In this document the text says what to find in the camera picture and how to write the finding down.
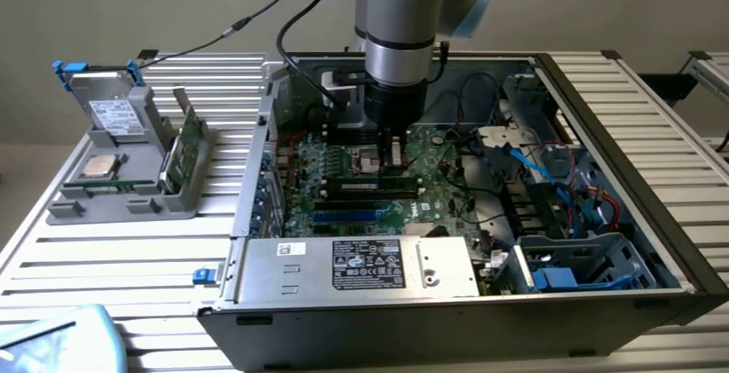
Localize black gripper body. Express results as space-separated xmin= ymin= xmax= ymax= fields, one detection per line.
xmin=364 ymin=81 xmax=430 ymax=131

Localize dark RAM stick with label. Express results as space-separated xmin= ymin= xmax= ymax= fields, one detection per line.
xmin=326 ymin=178 xmax=424 ymax=191

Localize green RAM stick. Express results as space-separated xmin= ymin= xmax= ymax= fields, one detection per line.
xmin=62 ymin=179 xmax=159 ymax=191

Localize metal CPU socket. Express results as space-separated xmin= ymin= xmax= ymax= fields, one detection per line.
xmin=340 ymin=143 xmax=396 ymax=177

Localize green Dell motherboard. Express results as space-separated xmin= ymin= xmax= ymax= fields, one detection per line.
xmin=271 ymin=122 xmax=498 ymax=263

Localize blue expansion slot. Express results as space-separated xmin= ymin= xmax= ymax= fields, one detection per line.
xmin=312 ymin=209 xmax=382 ymax=223

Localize silver power supply unit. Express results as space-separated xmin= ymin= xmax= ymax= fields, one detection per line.
xmin=231 ymin=236 xmax=481 ymax=306

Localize green graphics card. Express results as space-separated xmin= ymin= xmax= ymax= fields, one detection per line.
xmin=161 ymin=85 xmax=210 ymax=195

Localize grey metal disk bay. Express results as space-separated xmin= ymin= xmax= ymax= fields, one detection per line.
xmin=501 ymin=231 xmax=665 ymax=295

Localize black open PC case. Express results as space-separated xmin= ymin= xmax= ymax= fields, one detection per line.
xmin=195 ymin=50 xmax=729 ymax=359

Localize blue case latch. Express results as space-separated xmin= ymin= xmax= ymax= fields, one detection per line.
xmin=191 ymin=266 xmax=222 ymax=285

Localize silver hard disk blue caddy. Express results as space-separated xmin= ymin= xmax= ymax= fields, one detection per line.
xmin=51 ymin=60 xmax=151 ymax=137

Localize silver CPU chip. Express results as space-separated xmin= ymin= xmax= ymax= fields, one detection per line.
xmin=82 ymin=154 xmax=131 ymax=177

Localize grey parts rack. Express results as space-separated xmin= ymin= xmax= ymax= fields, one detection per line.
xmin=44 ymin=86 xmax=225 ymax=226

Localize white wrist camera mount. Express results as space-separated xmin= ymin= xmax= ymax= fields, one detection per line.
xmin=321 ymin=71 xmax=369 ymax=129

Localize blue SATA wire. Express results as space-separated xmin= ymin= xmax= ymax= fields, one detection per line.
xmin=496 ymin=143 xmax=600 ymax=224

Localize thick black cable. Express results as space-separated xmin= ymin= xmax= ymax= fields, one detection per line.
xmin=275 ymin=0 xmax=350 ymax=108

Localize black cable with grey connector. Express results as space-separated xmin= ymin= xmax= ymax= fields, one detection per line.
xmin=138 ymin=0 xmax=305 ymax=69

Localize red SATA wire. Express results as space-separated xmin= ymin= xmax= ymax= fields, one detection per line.
xmin=592 ymin=184 xmax=624 ymax=225

